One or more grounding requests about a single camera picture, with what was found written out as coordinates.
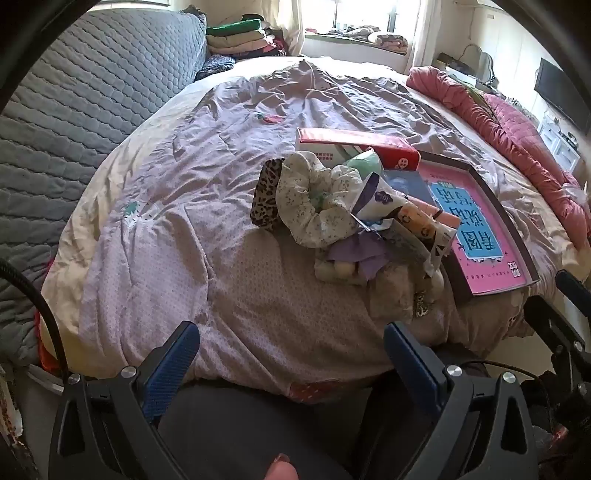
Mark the white packet purple print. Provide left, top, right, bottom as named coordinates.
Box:
left=353, top=173, right=409, bottom=222

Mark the grey backpack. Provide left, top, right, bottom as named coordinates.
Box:
left=475, top=52, right=496, bottom=80

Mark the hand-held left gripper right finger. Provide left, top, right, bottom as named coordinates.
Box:
left=383, top=322, right=539, bottom=480

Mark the green soft puff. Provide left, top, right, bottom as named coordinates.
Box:
left=346, top=148, right=384, bottom=178

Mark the leopard print scrunchie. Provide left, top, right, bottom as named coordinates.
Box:
left=250, top=158, right=287, bottom=229

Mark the person's left hand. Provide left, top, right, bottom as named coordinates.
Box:
left=267, top=453, right=298, bottom=480

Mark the grey quilted cover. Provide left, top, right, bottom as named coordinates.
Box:
left=0, top=8, right=208, bottom=370

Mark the red white carton box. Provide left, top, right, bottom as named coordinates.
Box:
left=295, top=128, right=423, bottom=171

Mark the blue patterned cloth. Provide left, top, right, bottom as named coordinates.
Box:
left=196, top=54, right=236, bottom=81

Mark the black flat screen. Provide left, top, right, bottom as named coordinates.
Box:
left=534, top=58, right=578, bottom=125

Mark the lavender bed blanket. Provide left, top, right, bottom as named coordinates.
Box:
left=41, top=58, right=578, bottom=407

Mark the cream curtain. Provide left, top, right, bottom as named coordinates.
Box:
left=259, top=0, right=305, bottom=56
left=411, top=0, right=439, bottom=70

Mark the white drawer cabinet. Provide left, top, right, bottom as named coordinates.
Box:
left=538, top=115, right=580, bottom=171

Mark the blue grey box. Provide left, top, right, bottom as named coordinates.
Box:
left=383, top=170, right=437, bottom=204

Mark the stack of folded clothes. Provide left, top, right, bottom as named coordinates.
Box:
left=205, top=16, right=289, bottom=58

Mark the plastic bag purple ribbon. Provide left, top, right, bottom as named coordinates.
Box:
left=315, top=233, right=391, bottom=283

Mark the black cable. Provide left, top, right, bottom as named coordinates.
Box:
left=0, top=257, right=70, bottom=384

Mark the cream floral cloth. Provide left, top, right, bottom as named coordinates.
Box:
left=276, top=152, right=365, bottom=246

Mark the pile of clothes on windowsill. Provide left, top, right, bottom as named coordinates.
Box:
left=307, top=25, right=409, bottom=51

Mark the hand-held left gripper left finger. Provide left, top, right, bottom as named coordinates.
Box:
left=48, top=320, right=201, bottom=480

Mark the orange printed packet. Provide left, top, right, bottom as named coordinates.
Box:
left=397, top=203, right=462, bottom=232

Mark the pink book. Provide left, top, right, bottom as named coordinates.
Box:
left=418, top=161, right=529, bottom=296

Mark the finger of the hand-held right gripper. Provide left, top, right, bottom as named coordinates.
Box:
left=555, top=270, right=591, bottom=319
left=524, top=295, right=591, bottom=370

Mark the black white printed packet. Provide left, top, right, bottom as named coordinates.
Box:
left=425, top=226, right=455, bottom=278

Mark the white plastic bag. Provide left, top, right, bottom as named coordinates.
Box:
left=561, top=182, right=587, bottom=208

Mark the olive green cloth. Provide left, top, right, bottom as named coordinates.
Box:
left=457, top=76, right=485, bottom=104

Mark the dark cardboard tray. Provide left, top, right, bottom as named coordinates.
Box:
left=416, top=150, right=541, bottom=305

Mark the orange red cloth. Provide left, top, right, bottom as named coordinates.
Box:
left=36, top=307, right=65, bottom=377

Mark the pink quilt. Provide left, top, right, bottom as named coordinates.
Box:
left=406, top=66, right=587, bottom=250

